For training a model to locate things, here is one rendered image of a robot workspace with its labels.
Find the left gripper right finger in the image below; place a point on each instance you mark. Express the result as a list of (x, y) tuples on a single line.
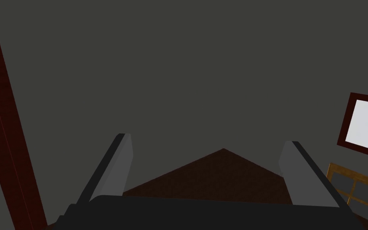
[(305, 182)]

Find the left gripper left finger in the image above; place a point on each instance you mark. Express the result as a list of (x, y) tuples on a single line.
[(113, 172)]

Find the wooden shelf unit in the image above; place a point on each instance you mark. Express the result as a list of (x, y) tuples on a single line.
[(358, 193)]

